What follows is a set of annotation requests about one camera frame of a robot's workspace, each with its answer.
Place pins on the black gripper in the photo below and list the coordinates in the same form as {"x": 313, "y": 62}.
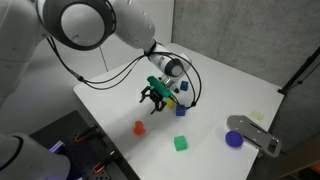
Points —
{"x": 156, "y": 96}

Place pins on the orange toy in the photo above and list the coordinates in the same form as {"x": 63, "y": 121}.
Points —
{"x": 139, "y": 128}

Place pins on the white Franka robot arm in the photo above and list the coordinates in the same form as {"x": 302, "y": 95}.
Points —
{"x": 20, "y": 40}

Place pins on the small blue cube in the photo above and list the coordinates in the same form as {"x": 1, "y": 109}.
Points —
{"x": 184, "y": 86}

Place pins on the green cube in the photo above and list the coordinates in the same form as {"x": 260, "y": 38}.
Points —
{"x": 180, "y": 143}

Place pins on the black orange clamp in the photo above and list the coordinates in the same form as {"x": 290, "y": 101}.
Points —
{"x": 105, "y": 162}
{"x": 86, "y": 133}

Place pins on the black perforated base board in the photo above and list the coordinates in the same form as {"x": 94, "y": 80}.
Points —
{"x": 83, "y": 156}

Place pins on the blue ball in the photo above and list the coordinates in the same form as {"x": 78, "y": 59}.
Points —
{"x": 234, "y": 138}

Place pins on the yellow sticky note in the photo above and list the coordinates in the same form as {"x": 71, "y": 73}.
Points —
{"x": 256, "y": 115}

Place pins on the grey metal plate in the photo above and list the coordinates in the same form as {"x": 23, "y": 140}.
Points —
{"x": 256, "y": 133}

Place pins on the black tripod stand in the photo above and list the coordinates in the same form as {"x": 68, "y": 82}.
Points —
{"x": 300, "y": 71}

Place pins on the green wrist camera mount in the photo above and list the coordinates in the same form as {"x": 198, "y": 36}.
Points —
{"x": 160, "y": 86}

